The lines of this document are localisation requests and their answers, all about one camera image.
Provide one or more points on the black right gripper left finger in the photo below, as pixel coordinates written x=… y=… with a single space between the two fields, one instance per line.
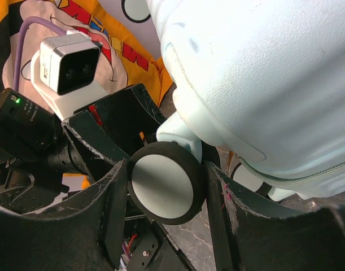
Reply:
x=83 y=232

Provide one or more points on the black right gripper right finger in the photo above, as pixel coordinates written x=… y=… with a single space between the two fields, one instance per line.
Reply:
x=250 y=232

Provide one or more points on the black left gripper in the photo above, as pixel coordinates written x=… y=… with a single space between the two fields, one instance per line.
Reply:
x=147 y=246

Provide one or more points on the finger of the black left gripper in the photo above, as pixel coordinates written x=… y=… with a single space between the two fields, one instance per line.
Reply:
x=128 y=116
x=97 y=151

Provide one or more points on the light blue hard suitcase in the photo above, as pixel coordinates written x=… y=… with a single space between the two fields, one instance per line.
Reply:
x=263 y=79

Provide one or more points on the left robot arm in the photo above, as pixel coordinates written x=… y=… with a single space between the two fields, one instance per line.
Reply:
x=65 y=184

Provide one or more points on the orange cartoon mouse bag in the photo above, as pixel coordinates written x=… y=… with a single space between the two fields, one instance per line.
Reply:
x=123 y=27

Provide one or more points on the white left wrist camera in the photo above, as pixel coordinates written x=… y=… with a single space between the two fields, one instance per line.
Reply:
x=63 y=72

